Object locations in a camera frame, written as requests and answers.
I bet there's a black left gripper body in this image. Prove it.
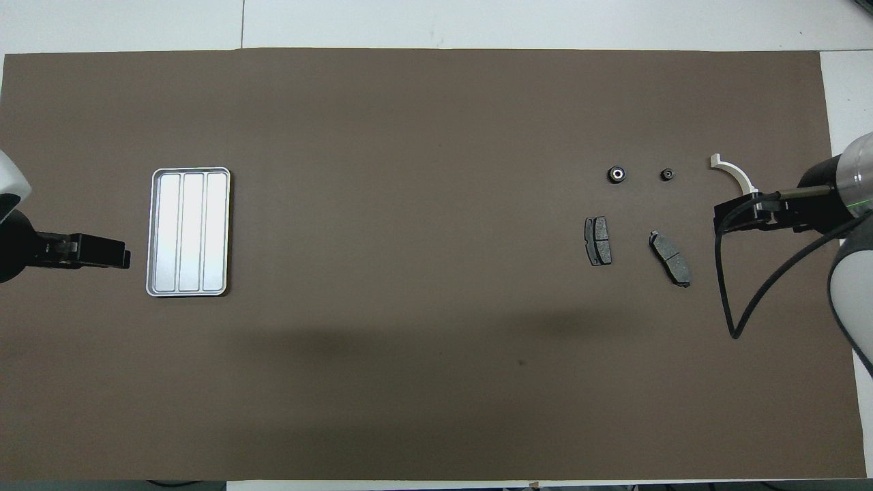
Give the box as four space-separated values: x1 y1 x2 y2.
0 208 126 284

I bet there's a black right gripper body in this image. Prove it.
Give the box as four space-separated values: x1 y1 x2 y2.
723 155 853 235

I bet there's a silver metal tray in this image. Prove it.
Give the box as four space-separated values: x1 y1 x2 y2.
145 167 232 298

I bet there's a long dark brake pad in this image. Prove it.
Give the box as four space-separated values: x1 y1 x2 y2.
648 230 692 288

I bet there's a short dark brake pad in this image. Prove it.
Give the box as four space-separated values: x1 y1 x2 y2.
584 216 613 267

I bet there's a brown table mat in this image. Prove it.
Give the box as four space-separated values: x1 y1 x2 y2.
0 48 867 481

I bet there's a white curved plastic bracket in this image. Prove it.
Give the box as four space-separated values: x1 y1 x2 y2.
709 153 760 205

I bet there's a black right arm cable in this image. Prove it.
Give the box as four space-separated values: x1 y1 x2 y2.
714 194 873 340

